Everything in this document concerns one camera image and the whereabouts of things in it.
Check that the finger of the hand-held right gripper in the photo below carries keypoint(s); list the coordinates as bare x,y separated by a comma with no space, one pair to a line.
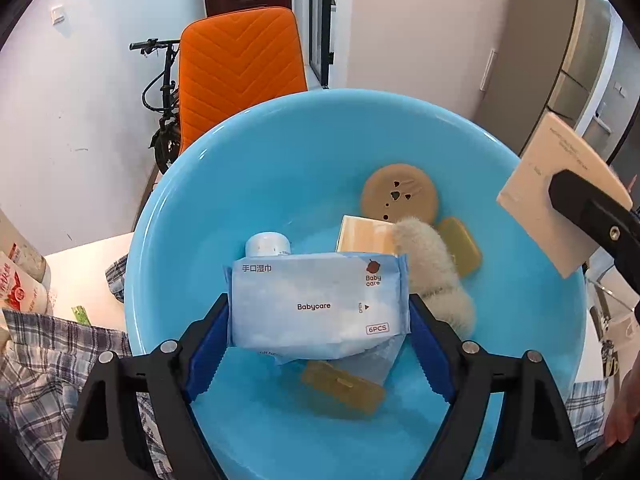
575,195

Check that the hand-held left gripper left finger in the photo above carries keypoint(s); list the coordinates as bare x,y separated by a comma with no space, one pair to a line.
205,355

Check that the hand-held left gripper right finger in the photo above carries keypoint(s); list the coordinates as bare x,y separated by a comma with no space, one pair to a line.
430,360

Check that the cream cardboard box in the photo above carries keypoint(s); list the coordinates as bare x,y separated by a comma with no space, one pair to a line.
540,200

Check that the yellow soap box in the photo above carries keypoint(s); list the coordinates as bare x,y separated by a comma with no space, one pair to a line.
460,245
342,387

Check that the cream fluffy plush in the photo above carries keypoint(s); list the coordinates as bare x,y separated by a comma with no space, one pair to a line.
430,265

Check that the large blue wet wipes packet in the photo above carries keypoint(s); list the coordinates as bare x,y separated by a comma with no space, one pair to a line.
310,305

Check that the small white jar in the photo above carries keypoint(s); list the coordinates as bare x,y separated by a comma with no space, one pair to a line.
267,244

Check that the pale wood pattern box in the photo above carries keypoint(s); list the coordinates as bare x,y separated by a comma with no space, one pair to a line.
365,235

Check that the brown round lid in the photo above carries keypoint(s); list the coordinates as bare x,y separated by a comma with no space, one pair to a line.
400,195

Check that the blue plastic basin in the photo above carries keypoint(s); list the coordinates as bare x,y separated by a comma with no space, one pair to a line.
300,170

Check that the person's right hand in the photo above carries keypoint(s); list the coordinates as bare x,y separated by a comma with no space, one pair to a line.
620,410

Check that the small green packet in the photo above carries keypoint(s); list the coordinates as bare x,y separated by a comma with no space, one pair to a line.
80,316

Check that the beige refrigerator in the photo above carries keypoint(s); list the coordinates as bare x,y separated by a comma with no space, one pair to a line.
525,60

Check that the blue plaid cloth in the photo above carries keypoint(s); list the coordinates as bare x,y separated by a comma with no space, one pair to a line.
40,360

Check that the white milk bottle red print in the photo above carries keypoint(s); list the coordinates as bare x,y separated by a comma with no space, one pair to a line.
15,290

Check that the white plastic bottle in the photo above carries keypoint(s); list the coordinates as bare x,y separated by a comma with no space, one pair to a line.
22,250

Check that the black bicycle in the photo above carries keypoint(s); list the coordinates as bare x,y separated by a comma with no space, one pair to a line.
165,140

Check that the orange quilted chair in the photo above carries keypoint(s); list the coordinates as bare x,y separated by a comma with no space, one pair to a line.
235,70

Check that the black framed glass door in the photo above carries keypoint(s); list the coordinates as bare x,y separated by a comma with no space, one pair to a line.
330,35

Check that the white wall plate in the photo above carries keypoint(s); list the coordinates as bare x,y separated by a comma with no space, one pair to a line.
488,70

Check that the white light switch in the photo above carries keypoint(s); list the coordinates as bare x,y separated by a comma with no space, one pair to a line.
58,13

